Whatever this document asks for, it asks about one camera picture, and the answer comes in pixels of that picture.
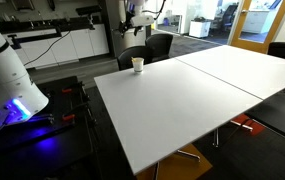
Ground black bar mount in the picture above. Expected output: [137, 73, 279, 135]
[6, 31, 63, 50]

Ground orange black bar clamp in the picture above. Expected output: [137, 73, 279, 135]
[61, 103, 96, 126]
[61, 81, 90, 103]

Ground white paper cup green band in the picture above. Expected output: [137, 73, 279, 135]
[131, 57, 146, 74]

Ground white drawer unit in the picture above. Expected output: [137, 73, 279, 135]
[241, 9, 270, 35]

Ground black office chair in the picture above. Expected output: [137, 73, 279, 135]
[221, 3, 239, 31]

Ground black countertop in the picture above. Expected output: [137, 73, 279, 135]
[0, 15, 107, 35]

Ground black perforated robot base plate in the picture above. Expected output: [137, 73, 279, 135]
[0, 75, 95, 180]

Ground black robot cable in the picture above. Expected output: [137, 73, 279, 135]
[141, 0, 167, 22]

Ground black hanging power cable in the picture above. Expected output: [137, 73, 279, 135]
[23, 30, 72, 67]

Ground chrome table leg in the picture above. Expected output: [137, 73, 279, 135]
[176, 149, 202, 163]
[152, 161, 160, 180]
[212, 127, 220, 148]

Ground orange wooden glass door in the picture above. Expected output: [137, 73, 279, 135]
[227, 0, 285, 55]

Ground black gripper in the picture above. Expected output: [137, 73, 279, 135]
[117, 19, 134, 39]

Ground white base cabinets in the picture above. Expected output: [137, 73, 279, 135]
[1, 23, 110, 70]

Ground white storage box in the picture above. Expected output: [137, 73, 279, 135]
[188, 19, 212, 39]

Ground dark grey column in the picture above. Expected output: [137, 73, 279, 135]
[105, 0, 152, 58]

